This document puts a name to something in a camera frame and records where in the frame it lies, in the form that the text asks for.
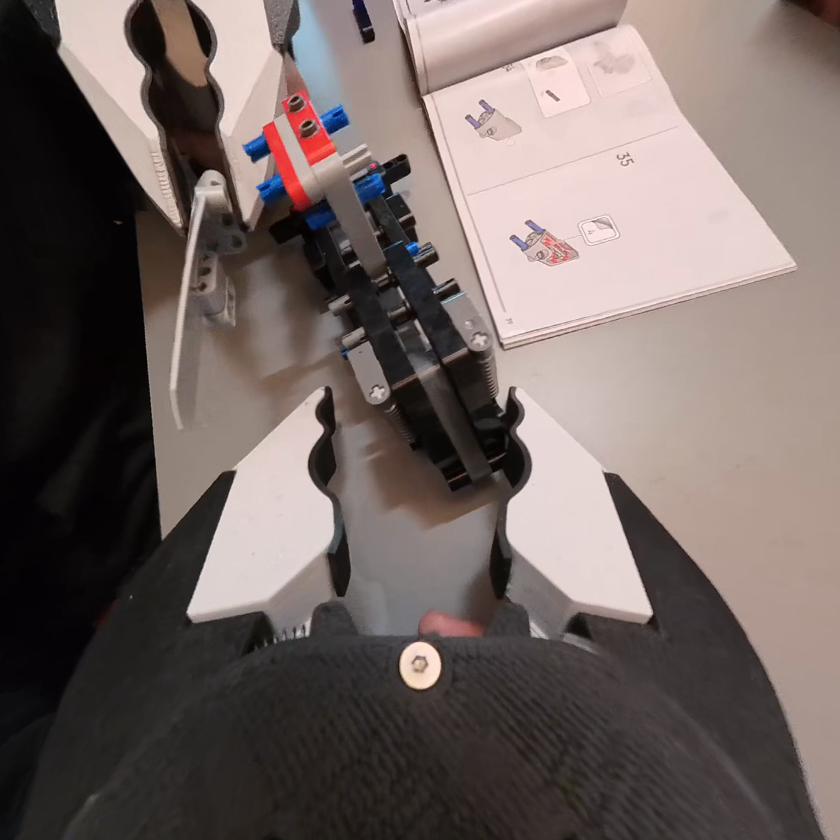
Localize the person's dark clothed body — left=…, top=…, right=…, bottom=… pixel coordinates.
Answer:
left=0, top=0, right=161, bottom=723

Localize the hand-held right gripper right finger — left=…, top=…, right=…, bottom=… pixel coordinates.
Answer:
left=489, top=386, right=655, bottom=626

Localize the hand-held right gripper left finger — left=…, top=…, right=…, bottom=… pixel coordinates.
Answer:
left=185, top=386, right=358, bottom=624

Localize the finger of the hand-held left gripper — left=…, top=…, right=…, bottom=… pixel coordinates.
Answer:
left=54, top=0, right=198, bottom=237
left=189, top=0, right=291, bottom=231

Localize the person's right hand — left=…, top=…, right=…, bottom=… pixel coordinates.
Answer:
left=419, top=610, right=488, bottom=639

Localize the grey toy panel red sticker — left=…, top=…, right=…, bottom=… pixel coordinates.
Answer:
left=169, top=169, right=249, bottom=431

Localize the toy brick truck chassis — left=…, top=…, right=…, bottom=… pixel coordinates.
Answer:
left=243, top=92, right=526, bottom=493

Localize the white instruction booklet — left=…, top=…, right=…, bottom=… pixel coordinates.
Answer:
left=394, top=0, right=798, bottom=350

